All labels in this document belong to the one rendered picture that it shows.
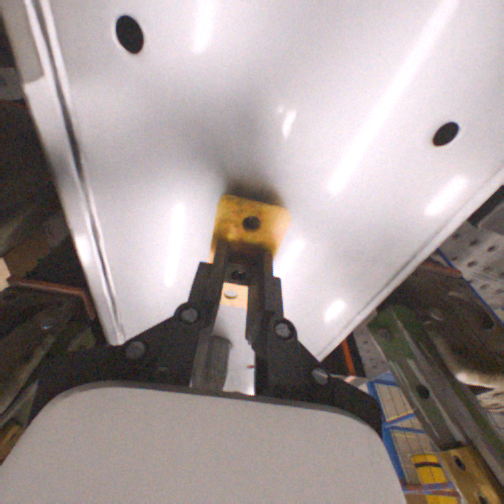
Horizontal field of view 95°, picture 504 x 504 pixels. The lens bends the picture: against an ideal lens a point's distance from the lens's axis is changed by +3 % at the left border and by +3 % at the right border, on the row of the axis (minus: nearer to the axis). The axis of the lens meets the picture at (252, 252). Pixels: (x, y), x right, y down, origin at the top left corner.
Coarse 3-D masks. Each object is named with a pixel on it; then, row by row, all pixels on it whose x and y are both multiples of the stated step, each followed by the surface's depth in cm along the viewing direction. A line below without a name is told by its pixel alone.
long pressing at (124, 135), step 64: (0, 0) 8; (64, 0) 8; (128, 0) 8; (192, 0) 8; (256, 0) 8; (320, 0) 7; (384, 0) 7; (448, 0) 7; (64, 64) 9; (128, 64) 9; (192, 64) 9; (256, 64) 9; (320, 64) 9; (384, 64) 8; (448, 64) 8; (64, 128) 10; (128, 128) 10; (192, 128) 10; (256, 128) 10; (320, 128) 10; (384, 128) 10; (64, 192) 12; (128, 192) 12; (192, 192) 12; (256, 192) 12; (320, 192) 12; (384, 192) 12; (448, 192) 12; (128, 256) 15; (192, 256) 15; (320, 256) 15; (384, 256) 15; (128, 320) 21; (320, 320) 19
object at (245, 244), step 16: (224, 208) 11; (240, 208) 11; (256, 208) 11; (272, 208) 11; (224, 224) 12; (240, 224) 12; (272, 224) 12; (288, 224) 12; (224, 240) 13; (240, 240) 13; (256, 240) 13; (272, 240) 13; (240, 256) 13; (256, 256) 13; (224, 288) 15; (240, 288) 15; (224, 304) 16; (240, 304) 16
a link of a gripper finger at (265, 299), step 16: (272, 256) 12; (256, 272) 12; (272, 272) 12; (256, 288) 12; (272, 288) 11; (256, 304) 11; (272, 304) 10; (256, 320) 11; (256, 336) 10; (256, 352) 11; (304, 352) 10; (304, 368) 9; (320, 368) 9; (304, 384) 9; (320, 384) 9
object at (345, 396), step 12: (336, 384) 9; (348, 384) 9; (312, 396) 9; (336, 396) 9; (348, 396) 9; (360, 396) 9; (372, 396) 9; (348, 408) 9; (360, 408) 9; (372, 408) 9; (372, 420) 9
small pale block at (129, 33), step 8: (128, 16) 17; (120, 24) 16; (128, 24) 17; (136, 24) 18; (0, 32) 9; (120, 32) 16; (128, 32) 17; (136, 32) 18; (0, 40) 9; (120, 40) 16; (128, 40) 17; (136, 40) 18; (0, 48) 9; (128, 48) 18; (136, 48) 19; (0, 56) 9; (8, 56) 9; (0, 64) 9; (8, 64) 9
